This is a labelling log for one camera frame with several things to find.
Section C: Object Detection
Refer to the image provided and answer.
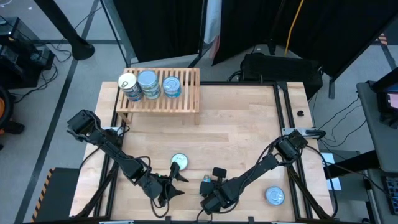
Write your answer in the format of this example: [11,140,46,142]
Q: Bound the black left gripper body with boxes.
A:
[138,172,171,200]

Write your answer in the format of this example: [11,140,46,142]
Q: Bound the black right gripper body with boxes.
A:
[200,182,243,214]

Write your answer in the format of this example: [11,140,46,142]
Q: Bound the green white label tuna can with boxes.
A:
[137,69,159,91]
[141,85,161,96]
[143,91,162,101]

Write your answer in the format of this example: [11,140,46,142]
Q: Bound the pink blue label tuna can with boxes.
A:
[117,72,141,93]
[124,92,144,103]
[121,86,143,98]

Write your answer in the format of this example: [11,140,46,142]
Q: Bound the wooden slatted shelf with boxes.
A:
[115,67,201,125]

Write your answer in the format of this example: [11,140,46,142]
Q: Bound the black platform hazard stripes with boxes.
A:
[30,167,81,223]

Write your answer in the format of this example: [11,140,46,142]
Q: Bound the black desk crossbar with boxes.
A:
[323,149,385,180]

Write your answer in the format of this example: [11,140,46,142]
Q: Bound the black ribbed equipment box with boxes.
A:
[239,52,324,100]

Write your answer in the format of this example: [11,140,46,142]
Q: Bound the black curtain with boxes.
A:
[212,0,398,78]
[112,0,208,63]

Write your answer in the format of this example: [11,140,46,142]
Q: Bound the black stand pole round base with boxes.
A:
[33,0,96,62]

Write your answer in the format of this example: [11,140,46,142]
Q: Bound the grey metal truss pole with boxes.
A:
[99,0,137,68]

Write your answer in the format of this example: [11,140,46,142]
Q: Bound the white fabric panel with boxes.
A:
[203,0,223,60]

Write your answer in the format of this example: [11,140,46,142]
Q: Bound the grey side desk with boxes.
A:
[356,80,398,175]

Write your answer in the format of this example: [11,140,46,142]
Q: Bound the black keyboard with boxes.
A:
[381,175,398,216]

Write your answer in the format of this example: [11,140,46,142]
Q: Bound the orange black device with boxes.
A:
[0,85,25,151]

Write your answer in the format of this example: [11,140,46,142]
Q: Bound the black monitor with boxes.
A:
[371,67,398,129]

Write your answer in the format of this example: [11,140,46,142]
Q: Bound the black equipment cart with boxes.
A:
[0,17,56,90]

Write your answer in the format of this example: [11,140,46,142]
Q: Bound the orange striped floor marker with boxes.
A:
[377,32,389,47]

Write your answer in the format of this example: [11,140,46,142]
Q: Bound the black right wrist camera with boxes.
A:
[212,167,228,183]

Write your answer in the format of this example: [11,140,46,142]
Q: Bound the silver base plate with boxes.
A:
[281,127,318,137]

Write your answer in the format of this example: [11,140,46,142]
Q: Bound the yellow cable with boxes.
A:
[284,0,305,57]

